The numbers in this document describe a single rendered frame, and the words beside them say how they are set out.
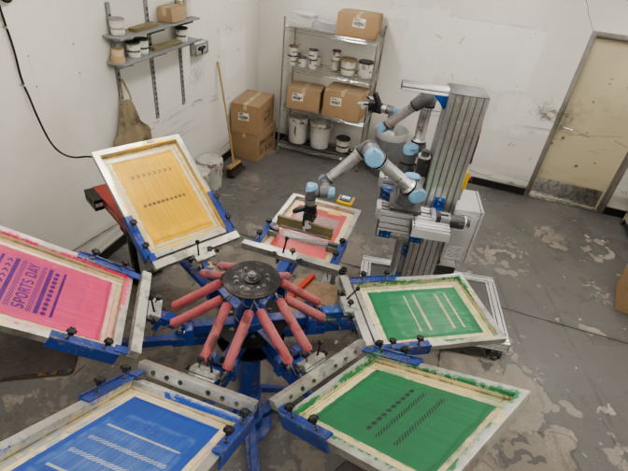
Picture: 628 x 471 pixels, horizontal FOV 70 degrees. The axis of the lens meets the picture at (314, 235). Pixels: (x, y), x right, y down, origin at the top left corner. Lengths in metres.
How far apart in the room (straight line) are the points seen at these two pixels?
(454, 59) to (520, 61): 0.76
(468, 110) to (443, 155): 0.34
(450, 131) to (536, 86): 3.25
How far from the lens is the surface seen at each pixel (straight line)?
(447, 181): 3.36
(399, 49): 6.30
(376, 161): 2.84
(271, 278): 2.35
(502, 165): 6.68
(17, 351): 2.75
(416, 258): 3.72
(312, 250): 3.14
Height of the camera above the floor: 2.86
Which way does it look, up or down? 35 degrees down
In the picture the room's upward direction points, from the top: 7 degrees clockwise
